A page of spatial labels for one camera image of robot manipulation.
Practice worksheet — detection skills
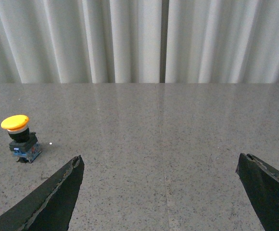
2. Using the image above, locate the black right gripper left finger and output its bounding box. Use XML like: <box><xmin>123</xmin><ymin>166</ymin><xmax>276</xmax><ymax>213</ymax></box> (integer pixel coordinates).
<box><xmin>0</xmin><ymin>156</ymin><xmax>85</xmax><ymax>231</ymax></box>

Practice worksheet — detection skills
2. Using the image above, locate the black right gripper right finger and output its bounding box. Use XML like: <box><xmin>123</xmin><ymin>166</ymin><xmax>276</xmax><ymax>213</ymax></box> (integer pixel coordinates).
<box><xmin>236</xmin><ymin>153</ymin><xmax>279</xmax><ymax>231</ymax></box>

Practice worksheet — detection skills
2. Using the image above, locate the yellow mushroom push button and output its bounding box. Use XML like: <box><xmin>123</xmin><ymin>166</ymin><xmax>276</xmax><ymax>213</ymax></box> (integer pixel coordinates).
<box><xmin>1</xmin><ymin>115</ymin><xmax>41</xmax><ymax>163</ymax></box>

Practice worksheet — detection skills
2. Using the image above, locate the white pleated curtain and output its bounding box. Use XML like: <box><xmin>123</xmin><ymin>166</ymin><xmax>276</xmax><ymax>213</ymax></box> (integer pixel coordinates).
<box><xmin>0</xmin><ymin>0</ymin><xmax>279</xmax><ymax>83</ymax></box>

